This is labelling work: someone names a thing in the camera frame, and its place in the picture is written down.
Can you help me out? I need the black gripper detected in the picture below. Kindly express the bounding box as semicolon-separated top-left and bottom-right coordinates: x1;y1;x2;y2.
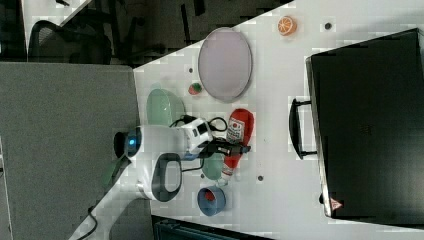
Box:
199;138;251;158

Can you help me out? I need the red plush ketchup bottle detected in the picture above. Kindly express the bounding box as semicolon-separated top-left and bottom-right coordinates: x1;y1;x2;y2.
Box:
216;108;254;187

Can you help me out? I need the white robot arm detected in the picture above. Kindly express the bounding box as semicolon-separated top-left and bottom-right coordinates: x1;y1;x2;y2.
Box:
69;123;250;240

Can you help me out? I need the grey round plate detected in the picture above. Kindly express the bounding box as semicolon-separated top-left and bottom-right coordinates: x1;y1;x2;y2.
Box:
198;27;253;102

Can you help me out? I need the green mug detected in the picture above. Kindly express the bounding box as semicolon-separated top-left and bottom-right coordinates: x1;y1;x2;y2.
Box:
202;154;229;187

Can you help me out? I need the blue cup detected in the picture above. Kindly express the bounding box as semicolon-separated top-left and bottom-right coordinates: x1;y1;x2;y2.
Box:
197;186;226;217

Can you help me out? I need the light green bowl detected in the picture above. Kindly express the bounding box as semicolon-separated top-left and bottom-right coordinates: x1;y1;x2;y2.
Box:
146;89;185;126

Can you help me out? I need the black cylinder upper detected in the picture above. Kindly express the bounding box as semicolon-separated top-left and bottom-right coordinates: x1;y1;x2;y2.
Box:
113;132;127;158

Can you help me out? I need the orange slice toy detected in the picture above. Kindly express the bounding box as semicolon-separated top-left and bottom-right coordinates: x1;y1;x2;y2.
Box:
278;16;297;36

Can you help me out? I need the black toaster oven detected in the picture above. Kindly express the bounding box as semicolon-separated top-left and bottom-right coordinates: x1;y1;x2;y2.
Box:
306;28;424;228

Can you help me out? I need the black office chair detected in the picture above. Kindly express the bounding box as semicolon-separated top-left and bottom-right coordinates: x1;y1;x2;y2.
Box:
28;20;112;65

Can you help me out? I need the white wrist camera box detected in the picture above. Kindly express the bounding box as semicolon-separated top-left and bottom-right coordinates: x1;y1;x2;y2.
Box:
182;118;213;155

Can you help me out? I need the black oven door handle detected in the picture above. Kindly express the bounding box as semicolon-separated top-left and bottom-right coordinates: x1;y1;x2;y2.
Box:
289;99;317;159

